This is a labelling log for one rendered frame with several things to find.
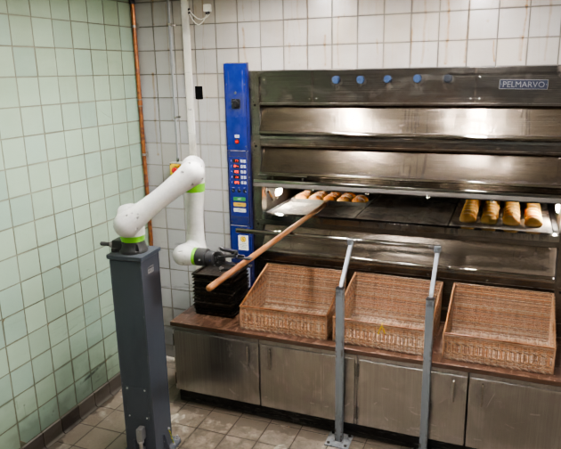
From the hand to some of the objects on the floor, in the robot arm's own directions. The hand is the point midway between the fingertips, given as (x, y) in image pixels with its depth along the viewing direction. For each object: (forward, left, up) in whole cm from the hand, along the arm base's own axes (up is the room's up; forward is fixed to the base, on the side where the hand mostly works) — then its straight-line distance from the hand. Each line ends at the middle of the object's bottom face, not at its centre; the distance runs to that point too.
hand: (245, 261), depth 288 cm
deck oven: (+62, +192, -120) cm, 234 cm away
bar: (+31, +49, -120) cm, 133 cm away
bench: (+50, +69, -120) cm, 147 cm away
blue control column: (-35, +197, -120) cm, 233 cm away
